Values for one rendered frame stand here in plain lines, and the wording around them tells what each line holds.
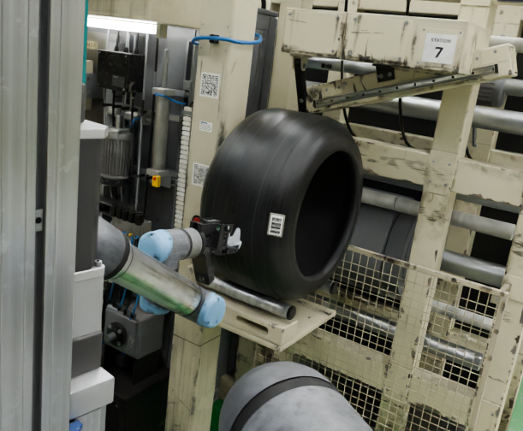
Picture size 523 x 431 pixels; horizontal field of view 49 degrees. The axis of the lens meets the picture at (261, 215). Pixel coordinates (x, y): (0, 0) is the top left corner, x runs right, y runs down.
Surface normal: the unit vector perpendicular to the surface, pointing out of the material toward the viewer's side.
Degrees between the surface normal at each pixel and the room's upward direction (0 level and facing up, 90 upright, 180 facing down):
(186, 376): 90
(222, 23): 90
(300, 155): 57
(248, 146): 49
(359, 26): 90
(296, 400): 15
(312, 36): 90
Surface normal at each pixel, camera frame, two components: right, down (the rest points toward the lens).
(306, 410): -0.12, -0.93
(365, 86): -0.55, 0.16
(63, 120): 0.73, 0.26
